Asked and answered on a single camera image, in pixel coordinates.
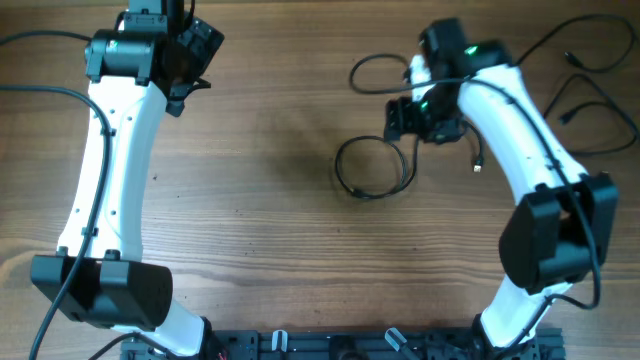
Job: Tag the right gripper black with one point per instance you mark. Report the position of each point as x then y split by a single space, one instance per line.
400 121

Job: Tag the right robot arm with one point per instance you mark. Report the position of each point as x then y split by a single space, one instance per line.
559 231

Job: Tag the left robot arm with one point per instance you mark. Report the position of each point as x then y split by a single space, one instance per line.
139 72

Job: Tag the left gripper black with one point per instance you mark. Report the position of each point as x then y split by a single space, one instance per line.
205 41

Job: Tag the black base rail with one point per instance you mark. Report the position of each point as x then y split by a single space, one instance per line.
444 343

